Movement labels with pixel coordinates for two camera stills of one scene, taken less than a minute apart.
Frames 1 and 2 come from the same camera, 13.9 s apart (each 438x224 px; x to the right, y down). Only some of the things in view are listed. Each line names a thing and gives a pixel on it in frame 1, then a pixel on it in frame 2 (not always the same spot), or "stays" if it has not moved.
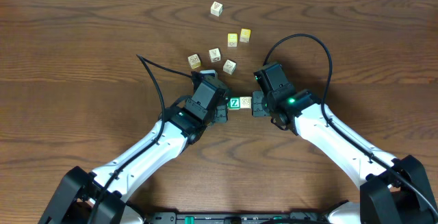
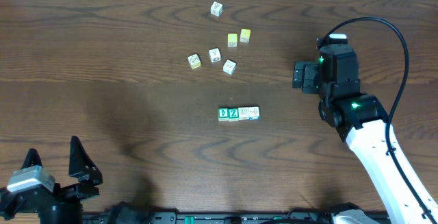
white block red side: [245, 102] → [243, 113]
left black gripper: [221, 112] → [63, 190]
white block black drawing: [215, 55] stays
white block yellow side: [194, 61] stays
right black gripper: [256, 96] → [311, 69]
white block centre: [229, 66] stays
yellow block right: [245, 35] stays
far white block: [216, 9] stays
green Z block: [234, 103] → [233, 114]
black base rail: [230, 217] stays
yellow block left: [232, 40] stays
